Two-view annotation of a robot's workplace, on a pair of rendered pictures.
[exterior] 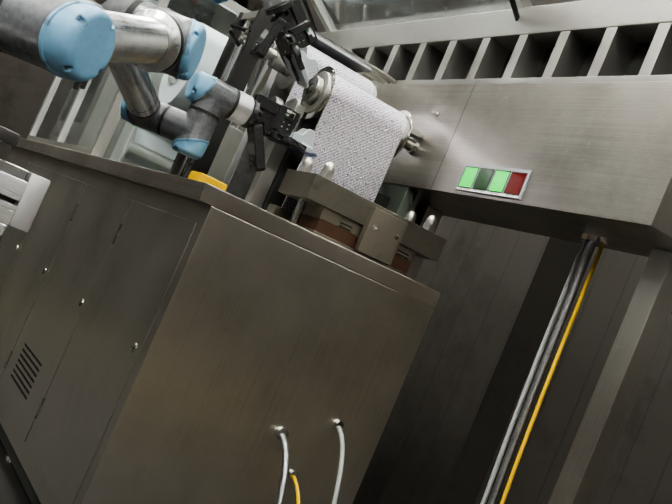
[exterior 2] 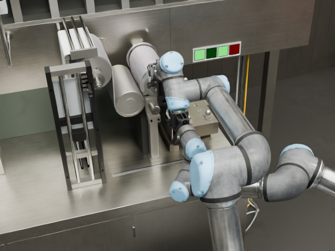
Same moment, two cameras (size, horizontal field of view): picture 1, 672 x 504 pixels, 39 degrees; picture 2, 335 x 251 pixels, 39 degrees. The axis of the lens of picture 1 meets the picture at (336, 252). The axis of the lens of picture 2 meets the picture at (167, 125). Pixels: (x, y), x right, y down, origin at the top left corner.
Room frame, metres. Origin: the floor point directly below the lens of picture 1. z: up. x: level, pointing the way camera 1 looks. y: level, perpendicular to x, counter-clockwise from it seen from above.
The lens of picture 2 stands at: (1.94, 1.85, 2.19)
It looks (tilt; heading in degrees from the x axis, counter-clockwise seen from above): 34 degrees down; 284
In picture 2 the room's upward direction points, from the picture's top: 2 degrees counter-clockwise
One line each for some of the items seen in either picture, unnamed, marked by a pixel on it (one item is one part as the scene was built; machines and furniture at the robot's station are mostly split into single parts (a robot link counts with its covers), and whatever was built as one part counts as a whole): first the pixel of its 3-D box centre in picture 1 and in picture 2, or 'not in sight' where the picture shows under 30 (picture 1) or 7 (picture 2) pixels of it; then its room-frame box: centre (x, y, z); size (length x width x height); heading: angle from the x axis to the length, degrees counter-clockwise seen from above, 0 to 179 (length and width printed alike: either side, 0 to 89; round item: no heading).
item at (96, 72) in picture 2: (282, 61); (95, 77); (2.57, 0.34, 1.34); 0.06 x 0.06 x 0.06; 29
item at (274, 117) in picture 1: (269, 120); (180, 122); (2.26, 0.27, 1.12); 0.12 x 0.08 x 0.09; 119
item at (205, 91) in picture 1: (211, 95); (193, 146); (2.18, 0.41, 1.11); 0.11 x 0.08 x 0.09; 119
